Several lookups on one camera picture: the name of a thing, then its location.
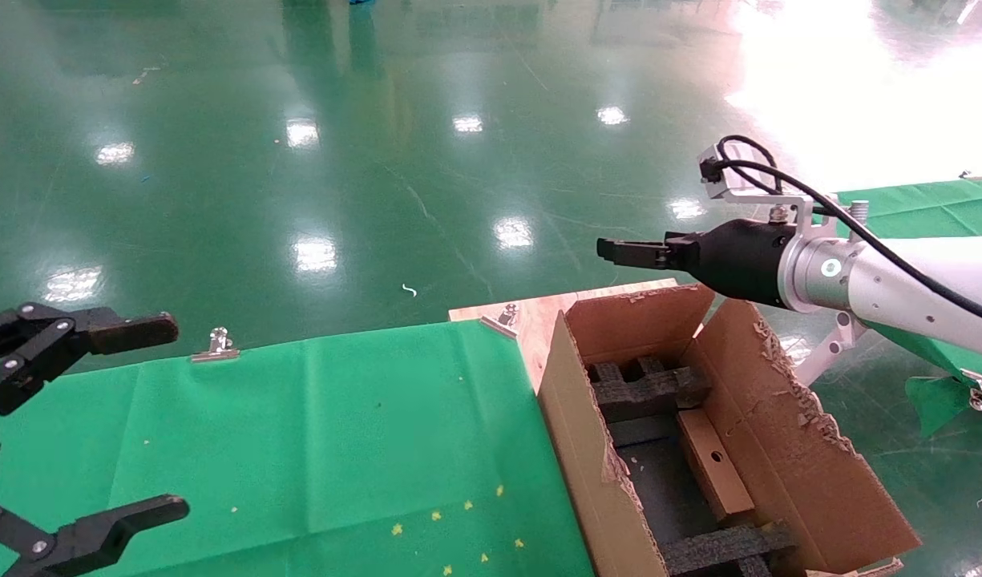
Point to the large open cardboard carton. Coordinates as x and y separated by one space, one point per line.
779 449

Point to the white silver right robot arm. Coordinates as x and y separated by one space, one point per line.
923 292

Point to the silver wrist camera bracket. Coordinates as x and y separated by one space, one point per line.
767 204

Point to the large green table cloth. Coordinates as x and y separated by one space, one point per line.
298 417

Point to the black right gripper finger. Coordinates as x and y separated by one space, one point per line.
635 250

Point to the dark foam bottom pad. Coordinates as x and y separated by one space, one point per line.
659 481

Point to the white table leg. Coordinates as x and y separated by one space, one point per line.
827 349

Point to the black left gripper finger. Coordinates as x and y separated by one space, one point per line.
98 332
98 533

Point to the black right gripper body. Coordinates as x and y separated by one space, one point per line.
739 256

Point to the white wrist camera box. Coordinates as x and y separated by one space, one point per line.
719 180

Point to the small brown cardboard box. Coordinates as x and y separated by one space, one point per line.
715 473

